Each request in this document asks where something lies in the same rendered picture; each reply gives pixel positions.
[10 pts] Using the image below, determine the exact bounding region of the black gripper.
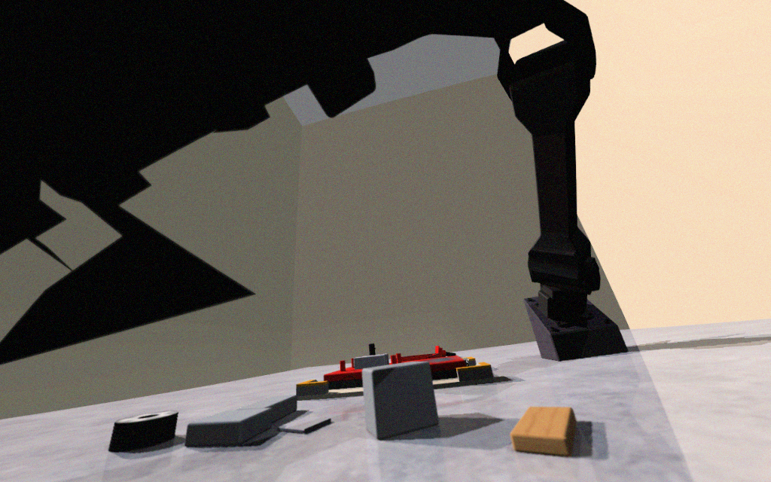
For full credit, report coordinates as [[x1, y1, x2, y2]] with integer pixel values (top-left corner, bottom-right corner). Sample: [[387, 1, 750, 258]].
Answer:
[[0, 0, 272, 365]]

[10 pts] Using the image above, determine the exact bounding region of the tan wooden block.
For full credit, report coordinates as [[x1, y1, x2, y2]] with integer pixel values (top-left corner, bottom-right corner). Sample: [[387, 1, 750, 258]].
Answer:
[[510, 407, 577, 457]]

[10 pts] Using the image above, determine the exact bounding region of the black toy tyre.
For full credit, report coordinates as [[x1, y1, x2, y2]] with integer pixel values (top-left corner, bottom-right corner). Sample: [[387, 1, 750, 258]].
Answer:
[[108, 410, 178, 453]]

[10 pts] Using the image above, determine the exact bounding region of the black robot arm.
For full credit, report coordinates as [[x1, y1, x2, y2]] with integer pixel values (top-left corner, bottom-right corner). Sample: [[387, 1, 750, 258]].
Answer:
[[257, 0, 600, 327]]

